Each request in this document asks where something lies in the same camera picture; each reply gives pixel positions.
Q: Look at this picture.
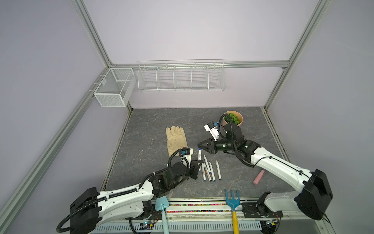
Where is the cream work glove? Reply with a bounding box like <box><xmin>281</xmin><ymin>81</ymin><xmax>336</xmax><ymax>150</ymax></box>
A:
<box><xmin>166</xmin><ymin>126</ymin><xmax>188</xmax><ymax>157</ymax></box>

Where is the aluminium front rail base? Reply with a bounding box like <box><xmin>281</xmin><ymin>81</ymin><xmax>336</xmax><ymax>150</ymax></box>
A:
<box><xmin>90</xmin><ymin>199</ymin><xmax>329</xmax><ymax>234</ymax></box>

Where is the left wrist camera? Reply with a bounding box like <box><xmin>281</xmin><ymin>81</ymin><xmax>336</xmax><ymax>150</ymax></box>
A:
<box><xmin>179</xmin><ymin>147</ymin><xmax>194</xmax><ymax>168</ymax></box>

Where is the teal garden trowel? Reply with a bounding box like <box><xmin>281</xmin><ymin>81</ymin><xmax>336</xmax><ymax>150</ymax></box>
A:
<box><xmin>155</xmin><ymin>196</ymin><xmax>169</xmax><ymax>234</ymax></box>

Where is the teal fork yellow handle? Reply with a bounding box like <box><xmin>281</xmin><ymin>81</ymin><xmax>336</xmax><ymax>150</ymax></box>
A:
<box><xmin>225</xmin><ymin>189</ymin><xmax>240</xmax><ymax>234</ymax></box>

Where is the terracotta pot with green plant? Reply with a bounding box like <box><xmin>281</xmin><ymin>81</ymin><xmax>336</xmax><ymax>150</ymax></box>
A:
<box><xmin>221</xmin><ymin>111</ymin><xmax>243</xmax><ymax>126</ymax></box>

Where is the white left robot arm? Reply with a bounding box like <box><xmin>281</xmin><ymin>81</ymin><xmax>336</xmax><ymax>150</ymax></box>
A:
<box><xmin>56</xmin><ymin>160</ymin><xmax>203</xmax><ymax>234</ymax></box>

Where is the white whiteboard marker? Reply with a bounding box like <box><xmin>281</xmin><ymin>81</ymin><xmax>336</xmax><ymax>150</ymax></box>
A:
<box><xmin>209</xmin><ymin>162</ymin><xmax>216</xmax><ymax>182</ymax></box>
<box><xmin>216</xmin><ymin>160</ymin><xmax>222</xmax><ymax>180</ymax></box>
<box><xmin>203</xmin><ymin>156</ymin><xmax>212</xmax><ymax>181</ymax></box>
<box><xmin>201</xmin><ymin>163</ymin><xmax>206</xmax><ymax>182</ymax></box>
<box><xmin>198</xmin><ymin>148</ymin><xmax>202</xmax><ymax>171</ymax></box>

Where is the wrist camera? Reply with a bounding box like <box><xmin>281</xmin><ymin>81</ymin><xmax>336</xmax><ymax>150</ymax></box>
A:
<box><xmin>179</xmin><ymin>147</ymin><xmax>194</xmax><ymax>168</ymax></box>
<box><xmin>204</xmin><ymin>121</ymin><xmax>219</xmax><ymax>141</ymax></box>

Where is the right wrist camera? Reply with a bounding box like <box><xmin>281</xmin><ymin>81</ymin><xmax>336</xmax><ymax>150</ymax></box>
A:
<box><xmin>204</xmin><ymin>121</ymin><xmax>219</xmax><ymax>141</ymax></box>

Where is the long white wire basket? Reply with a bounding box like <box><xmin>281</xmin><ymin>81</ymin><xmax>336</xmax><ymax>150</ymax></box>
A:
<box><xmin>137</xmin><ymin>59</ymin><xmax>226</xmax><ymax>92</ymax></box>

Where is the purple pink small shovel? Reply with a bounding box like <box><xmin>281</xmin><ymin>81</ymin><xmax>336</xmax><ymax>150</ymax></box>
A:
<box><xmin>253</xmin><ymin>169</ymin><xmax>265</xmax><ymax>185</ymax></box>

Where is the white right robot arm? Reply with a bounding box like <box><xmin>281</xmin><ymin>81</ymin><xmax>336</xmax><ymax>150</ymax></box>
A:
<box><xmin>198</xmin><ymin>122</ymin><xmax>333</xmax><ymax>220</ymax></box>

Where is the small white mesh basket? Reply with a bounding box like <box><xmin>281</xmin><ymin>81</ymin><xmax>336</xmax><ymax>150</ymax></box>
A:
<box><xmin>94</xmin><ymin>68</ymin><xmax>136</xmax><ymax>108</ymax></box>

